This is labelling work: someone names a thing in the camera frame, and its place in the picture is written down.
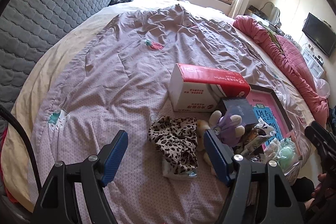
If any pink red rolled duvet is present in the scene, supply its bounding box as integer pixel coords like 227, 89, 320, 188
233, 15, 329, 127

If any grey quilted headboard cover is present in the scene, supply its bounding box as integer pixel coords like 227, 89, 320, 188
1, 0, 111, 110

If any orange plush toy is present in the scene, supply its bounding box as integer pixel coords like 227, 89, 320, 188
196, 119, 210, 152

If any dark grey small box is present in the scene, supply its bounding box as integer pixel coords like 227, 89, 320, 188
216, 98, 258, 127

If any green item plastic bag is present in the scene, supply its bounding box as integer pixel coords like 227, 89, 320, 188
264, 138, 299, 176

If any dark picture frame tray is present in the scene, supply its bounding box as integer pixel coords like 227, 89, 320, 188
247, 84, 302, 177

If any black cable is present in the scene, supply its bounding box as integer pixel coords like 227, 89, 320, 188
0, 103, 43, 193

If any pink blue book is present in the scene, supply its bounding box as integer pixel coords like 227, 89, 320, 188
247, 89, 293, 149

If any red white tissue box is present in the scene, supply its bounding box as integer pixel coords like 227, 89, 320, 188
168, 63, 251, 113

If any black wall television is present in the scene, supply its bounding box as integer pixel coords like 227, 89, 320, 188
302, 13, 335, 57

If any purple dressed plush bunny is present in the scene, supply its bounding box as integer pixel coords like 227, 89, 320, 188
209, 110, 245, 147

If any leopard print cloth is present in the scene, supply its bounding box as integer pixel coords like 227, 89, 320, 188
147, 116, 198, 180

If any white drawer cabinet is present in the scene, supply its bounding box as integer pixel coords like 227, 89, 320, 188
301, 49, 326, 79

